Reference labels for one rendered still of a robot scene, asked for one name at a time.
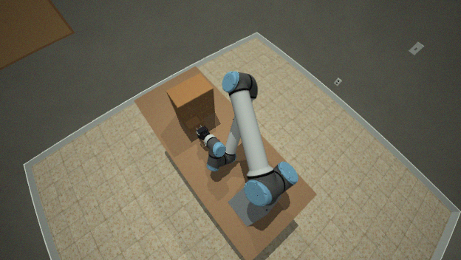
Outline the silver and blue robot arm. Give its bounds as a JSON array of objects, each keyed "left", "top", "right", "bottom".
[{"left": 204, "top": 72, "right": 298, "bottom": 207}]

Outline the brown chest of drawers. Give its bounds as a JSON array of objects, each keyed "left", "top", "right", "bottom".
[{"left": 166, "top": 73, "right": 214, "bottom": 129}]

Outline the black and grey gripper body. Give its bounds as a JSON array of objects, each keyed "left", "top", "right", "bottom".
[{"left": 197, "top": 126, "right": 210, "bottom": 140}]

